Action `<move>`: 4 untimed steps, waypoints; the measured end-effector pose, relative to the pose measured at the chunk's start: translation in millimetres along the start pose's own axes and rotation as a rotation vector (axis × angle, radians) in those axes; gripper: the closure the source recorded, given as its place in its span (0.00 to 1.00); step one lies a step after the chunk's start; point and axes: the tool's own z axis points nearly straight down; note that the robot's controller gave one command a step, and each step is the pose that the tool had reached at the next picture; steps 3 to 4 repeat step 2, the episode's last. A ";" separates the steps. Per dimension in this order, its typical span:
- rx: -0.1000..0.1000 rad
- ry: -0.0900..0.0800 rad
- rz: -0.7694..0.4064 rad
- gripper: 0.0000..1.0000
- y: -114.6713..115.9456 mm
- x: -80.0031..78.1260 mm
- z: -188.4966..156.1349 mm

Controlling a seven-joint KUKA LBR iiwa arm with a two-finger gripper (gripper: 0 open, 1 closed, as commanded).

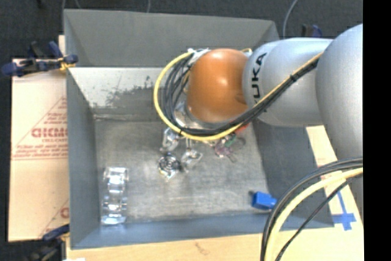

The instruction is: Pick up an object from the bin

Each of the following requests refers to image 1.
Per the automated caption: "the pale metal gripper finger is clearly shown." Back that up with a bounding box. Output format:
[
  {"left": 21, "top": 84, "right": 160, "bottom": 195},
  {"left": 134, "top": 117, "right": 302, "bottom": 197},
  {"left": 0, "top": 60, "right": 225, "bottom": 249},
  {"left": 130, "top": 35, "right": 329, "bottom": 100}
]
[
  {"left": 180, "top": 148, "right": 203, "bottom": 173},
  {"left": 159, "top": 127, "right": 181, "bottom": 152}
]

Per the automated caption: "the grey metal bin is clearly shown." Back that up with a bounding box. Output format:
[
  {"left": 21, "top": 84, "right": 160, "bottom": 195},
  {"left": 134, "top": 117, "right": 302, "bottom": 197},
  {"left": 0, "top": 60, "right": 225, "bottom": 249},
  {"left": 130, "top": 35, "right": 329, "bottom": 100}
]
[{"left": 62, "top": 8, "right": 335, "bottom": 250}]

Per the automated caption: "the tall clear glass jar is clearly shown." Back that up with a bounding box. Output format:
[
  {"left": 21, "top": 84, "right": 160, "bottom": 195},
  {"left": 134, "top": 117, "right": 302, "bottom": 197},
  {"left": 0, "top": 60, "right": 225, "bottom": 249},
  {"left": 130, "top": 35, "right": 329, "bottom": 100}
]
[{"left": 100, "top": 166, "right": 130, "bottom": 226}]

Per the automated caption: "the blue block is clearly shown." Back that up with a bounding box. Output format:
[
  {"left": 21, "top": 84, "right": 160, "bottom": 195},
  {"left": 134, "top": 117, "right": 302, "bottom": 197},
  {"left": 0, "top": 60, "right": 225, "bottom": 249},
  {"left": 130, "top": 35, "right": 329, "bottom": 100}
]
[{"left": 248, "top": 190, "right": 278, "bottom": 211}]

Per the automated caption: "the brown cardboard board, red print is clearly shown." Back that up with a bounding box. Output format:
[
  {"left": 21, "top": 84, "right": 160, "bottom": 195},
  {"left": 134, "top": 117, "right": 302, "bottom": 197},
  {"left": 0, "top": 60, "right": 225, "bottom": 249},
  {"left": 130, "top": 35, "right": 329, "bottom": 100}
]
[{"left": 7, "top": 57, "right": 70, "bottom": 243}]

